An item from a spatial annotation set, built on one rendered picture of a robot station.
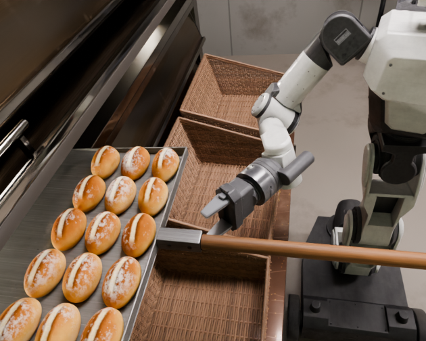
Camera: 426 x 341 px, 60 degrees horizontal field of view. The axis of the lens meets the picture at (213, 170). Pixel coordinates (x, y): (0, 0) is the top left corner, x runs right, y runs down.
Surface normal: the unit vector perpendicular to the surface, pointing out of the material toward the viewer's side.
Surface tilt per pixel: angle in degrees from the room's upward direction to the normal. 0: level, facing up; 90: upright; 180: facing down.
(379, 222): 10
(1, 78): 70
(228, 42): 90
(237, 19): 90
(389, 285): 0
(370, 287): 0
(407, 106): 90
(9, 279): 0
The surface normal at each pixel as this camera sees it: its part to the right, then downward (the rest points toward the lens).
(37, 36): 0.88, -0.18
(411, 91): -0.40, 0.67
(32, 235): -0.09, -0.72
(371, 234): -0.18, 0.64
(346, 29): -0.30, 0.43
